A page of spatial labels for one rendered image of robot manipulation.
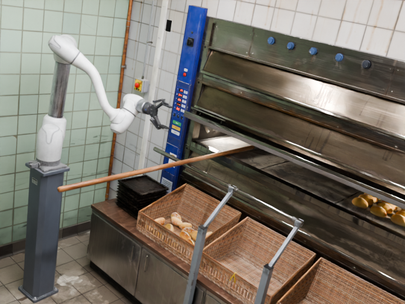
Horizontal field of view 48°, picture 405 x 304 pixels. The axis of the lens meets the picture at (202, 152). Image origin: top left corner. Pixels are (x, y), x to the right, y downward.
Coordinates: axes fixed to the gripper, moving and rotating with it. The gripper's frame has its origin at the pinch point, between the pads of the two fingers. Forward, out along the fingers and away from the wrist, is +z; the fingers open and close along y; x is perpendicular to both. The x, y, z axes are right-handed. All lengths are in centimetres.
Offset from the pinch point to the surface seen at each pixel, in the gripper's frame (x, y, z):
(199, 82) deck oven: -55, -14, -27
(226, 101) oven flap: -56, -7, -1
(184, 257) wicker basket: -6, 87, 29
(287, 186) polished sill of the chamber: -55, 31, 62
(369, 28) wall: -55, -74, 86
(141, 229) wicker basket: -6, 88, -14
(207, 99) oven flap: -55, -4, -17
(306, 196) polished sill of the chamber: -55, 32, 77
